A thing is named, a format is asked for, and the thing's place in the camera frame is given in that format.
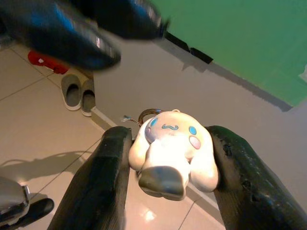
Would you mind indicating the grey slipper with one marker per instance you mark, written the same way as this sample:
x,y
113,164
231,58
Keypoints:
x,y
70,95
88,100

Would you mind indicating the black tape strip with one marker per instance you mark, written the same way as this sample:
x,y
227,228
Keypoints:
x,y
201,55
178,42

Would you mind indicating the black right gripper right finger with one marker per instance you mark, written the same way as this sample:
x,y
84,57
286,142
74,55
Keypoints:
x,y
259,196

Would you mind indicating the green paper backdrop sheet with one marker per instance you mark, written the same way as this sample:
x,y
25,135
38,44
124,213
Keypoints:
x,y
239,36

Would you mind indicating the red fabric item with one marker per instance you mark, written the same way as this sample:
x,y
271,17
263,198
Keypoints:
x,y
36,58

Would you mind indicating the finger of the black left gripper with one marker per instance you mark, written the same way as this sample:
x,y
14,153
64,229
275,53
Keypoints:
x,y
129,19
60,36

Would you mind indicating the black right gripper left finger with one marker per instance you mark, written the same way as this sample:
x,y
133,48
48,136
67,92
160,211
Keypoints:
x,y
96,187

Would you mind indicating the keys with white puppy charm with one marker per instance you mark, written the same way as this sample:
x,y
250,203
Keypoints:
x,y
168,148

